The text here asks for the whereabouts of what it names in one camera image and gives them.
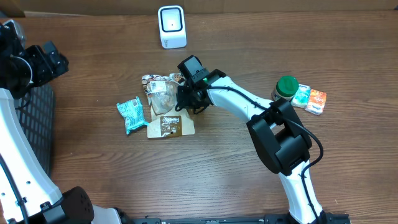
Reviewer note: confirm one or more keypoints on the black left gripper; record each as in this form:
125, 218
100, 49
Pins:
48, 71

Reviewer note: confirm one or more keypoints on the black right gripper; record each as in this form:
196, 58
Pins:
186, 102

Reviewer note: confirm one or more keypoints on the clear snack bag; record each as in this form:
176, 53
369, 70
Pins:
161, 93

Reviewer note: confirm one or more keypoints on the teal snack packet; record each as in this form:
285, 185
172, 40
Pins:
133, 113

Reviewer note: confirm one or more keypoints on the green lid jar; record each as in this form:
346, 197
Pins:
285, 88

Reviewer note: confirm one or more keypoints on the teal Kleenex tissue pack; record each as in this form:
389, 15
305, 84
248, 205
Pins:
301, 97

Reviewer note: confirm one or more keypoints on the orange Kleenex tissue pack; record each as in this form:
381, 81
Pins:
316, 102

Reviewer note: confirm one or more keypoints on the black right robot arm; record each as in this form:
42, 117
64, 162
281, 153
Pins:
281, 141

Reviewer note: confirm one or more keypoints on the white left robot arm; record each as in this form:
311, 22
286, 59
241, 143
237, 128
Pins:
27, 193

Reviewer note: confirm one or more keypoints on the white barcode scanner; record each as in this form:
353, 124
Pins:
172, 27

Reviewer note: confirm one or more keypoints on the grey plastic basket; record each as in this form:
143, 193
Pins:
36, 112

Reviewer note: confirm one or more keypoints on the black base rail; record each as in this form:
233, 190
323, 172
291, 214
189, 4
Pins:
327, 218

